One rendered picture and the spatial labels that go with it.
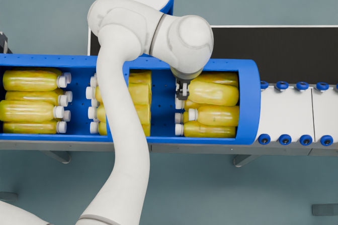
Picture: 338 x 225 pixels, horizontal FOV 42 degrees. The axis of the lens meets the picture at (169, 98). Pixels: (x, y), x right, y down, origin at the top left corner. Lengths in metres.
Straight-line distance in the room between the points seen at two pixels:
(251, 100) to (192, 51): 0.46
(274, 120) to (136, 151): 0.96
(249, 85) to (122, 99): 0.59
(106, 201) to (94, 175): 1.81
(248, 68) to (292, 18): 1.53
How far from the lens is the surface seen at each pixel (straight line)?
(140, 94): 1.36
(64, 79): 1.48
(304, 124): 1.69
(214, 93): 1.35
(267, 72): 2.55
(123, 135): 0.80
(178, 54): 0.94
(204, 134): 1.45
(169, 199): 2.50
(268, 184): 2.58
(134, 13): 0.97
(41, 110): 1.44
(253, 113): 1.35
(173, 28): 0.93
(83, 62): 1.40
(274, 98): 1.68
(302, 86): 1.67
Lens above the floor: 2.50
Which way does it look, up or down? 75 degrees down
